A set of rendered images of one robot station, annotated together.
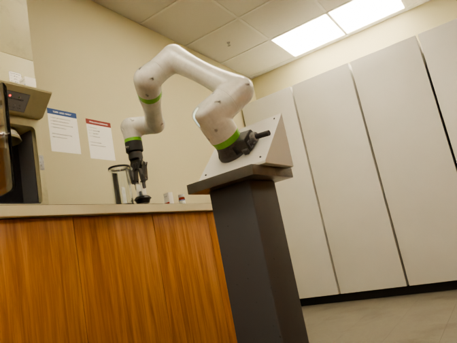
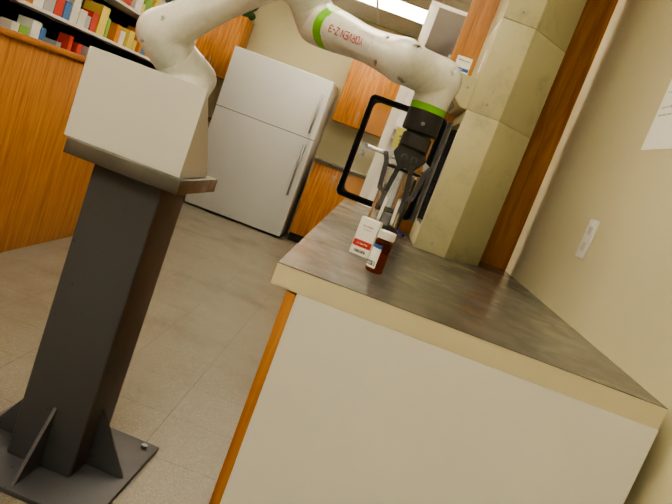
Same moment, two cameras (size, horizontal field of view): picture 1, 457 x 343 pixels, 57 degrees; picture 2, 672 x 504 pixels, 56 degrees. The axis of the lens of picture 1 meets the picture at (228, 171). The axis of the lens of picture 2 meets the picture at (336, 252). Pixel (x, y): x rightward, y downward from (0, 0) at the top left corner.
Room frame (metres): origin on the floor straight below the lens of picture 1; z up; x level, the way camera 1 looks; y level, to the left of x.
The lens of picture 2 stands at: (3.55, -0.44, 1.15)
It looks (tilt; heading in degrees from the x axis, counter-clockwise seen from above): 9 degrees down; 150
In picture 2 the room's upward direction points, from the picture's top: 20 degrees clockwise
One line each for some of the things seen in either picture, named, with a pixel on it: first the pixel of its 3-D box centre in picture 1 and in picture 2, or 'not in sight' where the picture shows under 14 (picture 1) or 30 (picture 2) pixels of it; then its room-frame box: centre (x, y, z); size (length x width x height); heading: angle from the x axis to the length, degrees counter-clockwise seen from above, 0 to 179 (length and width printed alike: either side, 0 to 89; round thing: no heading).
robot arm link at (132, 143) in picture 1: (133, 148); (422, 124); (2.17, 0.47, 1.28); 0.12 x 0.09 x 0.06; 148
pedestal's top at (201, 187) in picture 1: (241, 181); (146, 166); (1.73, -0.04, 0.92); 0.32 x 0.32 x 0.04; 56
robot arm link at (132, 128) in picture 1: (132, 129); (435, 84); (2.18, 0.46, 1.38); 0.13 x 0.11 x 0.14; 99
